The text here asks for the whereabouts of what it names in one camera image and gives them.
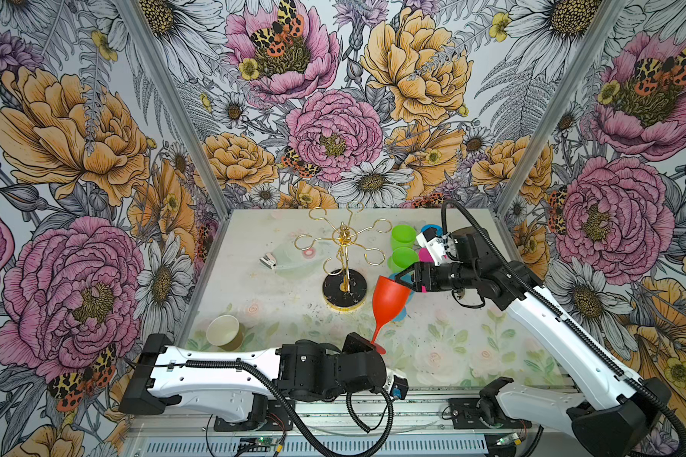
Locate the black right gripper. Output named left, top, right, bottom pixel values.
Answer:
left=394, top=261, right=478, bottom=294

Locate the blue wine glass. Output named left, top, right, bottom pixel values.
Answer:
left=421, top=224, right=443, bottom=236
left=389, top=273, right=415, bottom=323

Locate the green wine glass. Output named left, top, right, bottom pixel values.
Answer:
left=390, top=224, right=418, bottom=251
left=387, top=247, right=419, bottom=273

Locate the red wine glass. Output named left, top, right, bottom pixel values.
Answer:
left=371, top=276, right=413, bottom=355

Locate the pink wine glass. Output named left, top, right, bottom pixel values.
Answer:
left=417, top=248, right=434, bottom=263

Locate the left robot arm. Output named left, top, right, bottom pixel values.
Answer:
left=119, top=333, right=407, bottom=425

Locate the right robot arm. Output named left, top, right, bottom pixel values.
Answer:
left=396, top=227, right=674, bottom=456

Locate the gold wine glass rack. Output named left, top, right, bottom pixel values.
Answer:
left=293, top=202, right=394, bottom=312

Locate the brown paper cup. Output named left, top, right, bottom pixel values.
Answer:
left=206, top=315, right=243, bottom=352

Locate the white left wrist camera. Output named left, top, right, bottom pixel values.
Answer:
left=383, top=369, right=409, bottom=401

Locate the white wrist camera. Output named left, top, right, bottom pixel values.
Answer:
left=417, top=230, right=457, bottom=266
left=383, top=369, right=409, bottom=401

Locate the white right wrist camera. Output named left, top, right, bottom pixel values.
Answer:
left=417, top=230, right=457, bottom=266

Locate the aluminium front rail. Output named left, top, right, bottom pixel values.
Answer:
left=120, top=390, right=587, bottom=456

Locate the black corrugated right cable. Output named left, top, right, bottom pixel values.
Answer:
left=439, top=198, right=686, bottom=457

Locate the right aluminium corner post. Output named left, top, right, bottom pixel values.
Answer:
left=495, top=1, right=626, bottom=216

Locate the aluminium corner post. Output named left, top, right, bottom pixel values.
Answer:
left=495, top=1, right=626, bottom=216
left=117, top=1, right=232, bottom=222

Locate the left aluminium corner post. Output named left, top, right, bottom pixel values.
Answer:
left=117, top=1, right=232, bottom=222

